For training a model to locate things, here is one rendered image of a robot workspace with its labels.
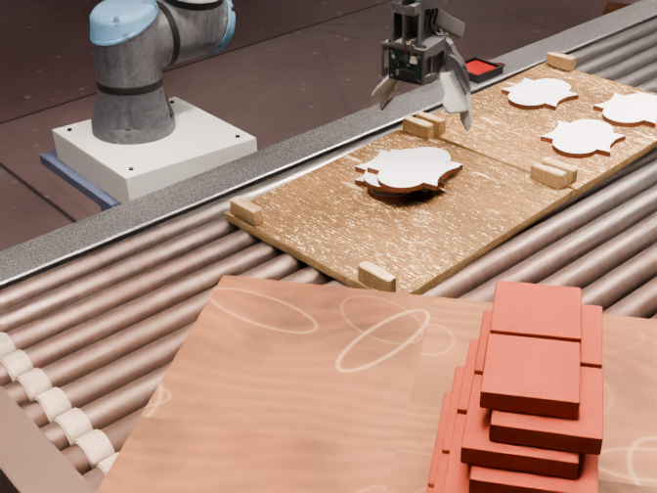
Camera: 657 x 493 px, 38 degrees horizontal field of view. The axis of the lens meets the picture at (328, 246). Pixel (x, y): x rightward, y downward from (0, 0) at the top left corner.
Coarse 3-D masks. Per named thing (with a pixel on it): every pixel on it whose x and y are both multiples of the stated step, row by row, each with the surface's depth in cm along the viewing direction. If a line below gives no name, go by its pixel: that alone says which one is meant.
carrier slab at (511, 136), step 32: (544, 64) 193; (480, 96) 181; (608, 96) 179; (448, 128) 169; (480, 128) 169; (512, 128) 168; (544, 128) 168; (640, 128) 167; (512, 160) 158; (576, 160) 157; (608, 160) 157; (576, 192) 150
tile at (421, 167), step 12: (396, 156) 152; (408, 156) 152; (420, 156) 152; (432, 156) 152; (444, 156) 152; (372, 168) 149; (384, 168) 149; (396, 168) 148; (408, 168) 148; (420, 168) 148; (432, 168) 148; (444, 168) 148; (456, 168) 148; (384, 180) 145; (396, 180) 145; (408, 180) 145; (420, 180) 145; (432, 180) 145; (396, 192) 144; (408, 192) 144
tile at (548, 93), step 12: (528, 84) 182; (540, 84) 182; (552, 84) 182; (564, 84) 182; (516, 96) 178; (528, 96) 178; (540, 96) 177; (552, 96) 177; (564, 96) 177; (576, 96) 178; (528, 108) 175; (540, 108) 175; (552, 108) 174
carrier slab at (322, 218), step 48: (384, 144) 165; (432, 144) 164; (288, 192) 152; (336, 192) 151; (432, 192) 150; (480, 192) 150; (528, 192) 149; (288, 240) 139; (336, 240) 139; (384, 240) 138; (432, 240) 138; (480, 240) 138
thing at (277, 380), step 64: (256, 320) 105; (320, 320) 105; (384, 320) 105; (448, 320) 104; (640, 320) 103; (192, 384) 96; (256, 384) 96; (320, 384) 96; (384, 384) 95; (448, 384) 95; (640, 384) 94; (128, 448) 89; (192, 448) 89; (256, 448) 88; (320, 448) 88; (384, 448) 88; (640, 448) 87
